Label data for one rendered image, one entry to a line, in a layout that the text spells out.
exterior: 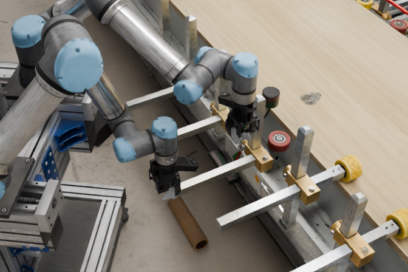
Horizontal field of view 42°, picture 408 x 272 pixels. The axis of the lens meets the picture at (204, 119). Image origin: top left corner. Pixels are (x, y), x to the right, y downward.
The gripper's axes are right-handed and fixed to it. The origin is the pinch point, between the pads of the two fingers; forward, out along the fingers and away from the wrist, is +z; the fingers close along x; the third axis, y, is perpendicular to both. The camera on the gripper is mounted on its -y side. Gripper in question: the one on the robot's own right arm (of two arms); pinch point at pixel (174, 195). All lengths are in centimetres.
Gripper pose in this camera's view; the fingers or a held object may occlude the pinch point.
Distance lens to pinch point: 184.4
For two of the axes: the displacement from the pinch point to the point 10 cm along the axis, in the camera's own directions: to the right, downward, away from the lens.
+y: -8.8, 3.2, -3.5
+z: -0.1, 7.3, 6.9
